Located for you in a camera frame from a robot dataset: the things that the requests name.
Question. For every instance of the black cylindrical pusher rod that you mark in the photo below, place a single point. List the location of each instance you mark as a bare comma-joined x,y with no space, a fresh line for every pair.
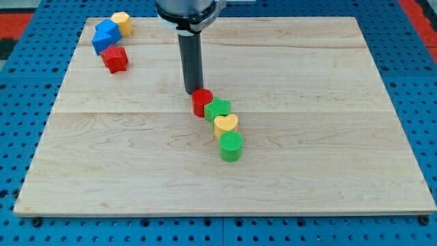
191,58

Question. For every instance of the blue cube block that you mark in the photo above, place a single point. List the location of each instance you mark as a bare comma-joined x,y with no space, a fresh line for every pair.
111,28

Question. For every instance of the blue triangle block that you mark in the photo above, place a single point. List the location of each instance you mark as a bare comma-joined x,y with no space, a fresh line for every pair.
101,41

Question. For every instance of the red cylinder block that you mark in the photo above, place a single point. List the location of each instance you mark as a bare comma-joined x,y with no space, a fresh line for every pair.
200,98

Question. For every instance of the green star block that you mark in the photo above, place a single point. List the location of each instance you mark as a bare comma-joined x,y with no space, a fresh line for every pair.
217,107

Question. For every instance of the yellow hexagon block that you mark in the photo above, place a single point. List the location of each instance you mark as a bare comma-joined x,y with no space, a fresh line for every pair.
122,19

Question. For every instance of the red star block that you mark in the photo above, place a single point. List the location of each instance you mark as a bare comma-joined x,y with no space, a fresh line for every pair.
115,58

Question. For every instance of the yellow heart block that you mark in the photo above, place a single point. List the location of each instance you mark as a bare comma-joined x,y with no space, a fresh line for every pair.
225,123

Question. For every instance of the green cylinder block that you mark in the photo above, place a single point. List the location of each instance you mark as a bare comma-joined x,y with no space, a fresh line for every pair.
230,146

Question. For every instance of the wooden board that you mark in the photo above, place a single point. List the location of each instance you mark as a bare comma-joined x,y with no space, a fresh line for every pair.
320,134

